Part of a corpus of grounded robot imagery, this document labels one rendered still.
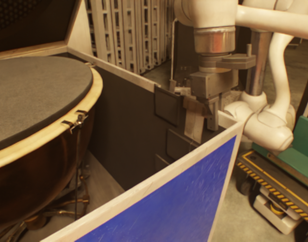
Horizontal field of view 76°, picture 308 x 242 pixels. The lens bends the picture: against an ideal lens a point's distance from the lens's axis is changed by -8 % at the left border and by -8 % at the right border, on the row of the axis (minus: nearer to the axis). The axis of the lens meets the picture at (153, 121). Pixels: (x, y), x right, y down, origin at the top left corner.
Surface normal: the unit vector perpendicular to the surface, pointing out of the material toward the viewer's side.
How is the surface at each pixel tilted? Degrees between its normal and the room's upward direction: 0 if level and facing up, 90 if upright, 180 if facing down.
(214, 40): 85
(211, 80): 80
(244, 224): 0
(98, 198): 0
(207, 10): 91
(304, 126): 90
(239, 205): 0
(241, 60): 86
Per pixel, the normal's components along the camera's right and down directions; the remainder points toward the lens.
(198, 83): -0.77, 0.34
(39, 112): 0.00, -0.85
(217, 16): -0.07, 0.68
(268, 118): -0.49, -0.43
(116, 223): 0.64, 0.40
